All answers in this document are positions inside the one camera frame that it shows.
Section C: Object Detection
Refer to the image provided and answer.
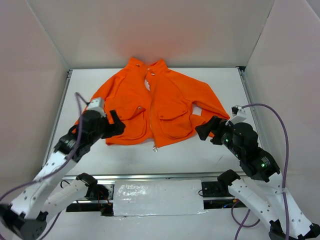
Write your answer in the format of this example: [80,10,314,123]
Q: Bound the orange zip jacket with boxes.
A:
[92,57,230,148]

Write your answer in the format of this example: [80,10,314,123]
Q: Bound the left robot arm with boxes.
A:
[0,110,125,240]

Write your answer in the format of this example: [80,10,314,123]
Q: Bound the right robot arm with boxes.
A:
[195,116,320,240]

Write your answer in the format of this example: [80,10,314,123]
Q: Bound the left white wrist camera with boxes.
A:
[86,97,106,117]

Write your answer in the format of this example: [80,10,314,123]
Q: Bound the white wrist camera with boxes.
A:
[225,105,247,126]
[86,97,106,117]

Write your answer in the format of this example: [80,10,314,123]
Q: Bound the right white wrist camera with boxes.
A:
[225,105,247,126]

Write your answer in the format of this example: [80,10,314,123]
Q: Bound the aluminium table frame rail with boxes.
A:
[37,66,278,181]

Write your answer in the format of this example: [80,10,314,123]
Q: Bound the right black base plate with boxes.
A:
[198,181,238,210]

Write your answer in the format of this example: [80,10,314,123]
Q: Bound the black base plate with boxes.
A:
[65,183,115,216]
[198,181,238,210]

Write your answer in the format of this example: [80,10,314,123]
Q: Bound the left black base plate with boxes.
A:
[65,183,115,216]

